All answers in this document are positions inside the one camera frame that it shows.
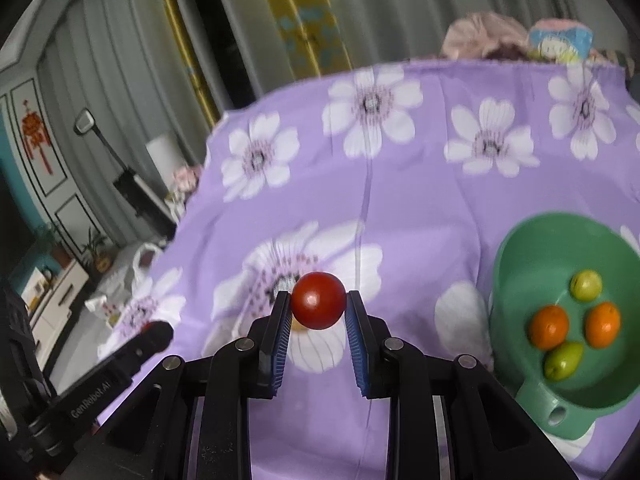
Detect oblong green fruit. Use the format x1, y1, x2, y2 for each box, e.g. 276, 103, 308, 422
543, 341, 585, 381

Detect grey curtain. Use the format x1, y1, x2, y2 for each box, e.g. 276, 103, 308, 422
207, 0, 628, 98

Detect black floor stand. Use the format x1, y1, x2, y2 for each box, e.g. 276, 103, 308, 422
73, 109, 176, 235

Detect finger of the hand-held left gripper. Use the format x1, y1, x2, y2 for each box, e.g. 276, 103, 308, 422
111, 321, 175, 377

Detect white panelled door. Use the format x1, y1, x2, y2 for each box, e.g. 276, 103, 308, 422
0, 77, 108, 261

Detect green plastic bowl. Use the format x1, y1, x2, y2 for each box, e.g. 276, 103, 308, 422
489, 212, 640, 443

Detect yellow patterned curtain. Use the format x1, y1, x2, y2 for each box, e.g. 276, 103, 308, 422
267, 0, 353, 80

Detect round yellow-green fruit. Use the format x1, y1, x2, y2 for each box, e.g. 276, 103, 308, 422
570, 269, 603, 302

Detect pink flower ornament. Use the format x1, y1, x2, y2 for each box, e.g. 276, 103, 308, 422
166, 164, 204, 211

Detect white cabinet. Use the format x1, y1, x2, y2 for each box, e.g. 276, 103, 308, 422
22, 259, 92, 328

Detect purple floral tablecloth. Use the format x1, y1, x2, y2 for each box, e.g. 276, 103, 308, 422
97, 57, 640, 480

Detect potted plant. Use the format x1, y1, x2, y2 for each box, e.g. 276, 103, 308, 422
80, 227, 115, 272

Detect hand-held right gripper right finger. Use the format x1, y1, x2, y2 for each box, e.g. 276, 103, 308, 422
343, 290, 577, 480

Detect red hanging knot ornament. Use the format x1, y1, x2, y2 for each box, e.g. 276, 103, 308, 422
21, 99, 55, 176

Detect pink crumpled cloth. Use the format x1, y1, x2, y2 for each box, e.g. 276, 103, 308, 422
441, 11, 532, 60

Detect orange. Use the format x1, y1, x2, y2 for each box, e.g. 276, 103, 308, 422
529, 305, 571, 351
584, 301, 622, 348

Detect red cherry tomato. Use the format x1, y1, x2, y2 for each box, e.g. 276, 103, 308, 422
291, 271, 347, 331

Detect cartoon printed packet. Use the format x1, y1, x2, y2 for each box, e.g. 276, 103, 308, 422
529, 17, 595, 64

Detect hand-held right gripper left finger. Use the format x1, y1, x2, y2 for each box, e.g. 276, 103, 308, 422
60, 291, 293, 480

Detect white plastic bag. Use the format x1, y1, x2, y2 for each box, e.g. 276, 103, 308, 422
131, 241, 167, 283

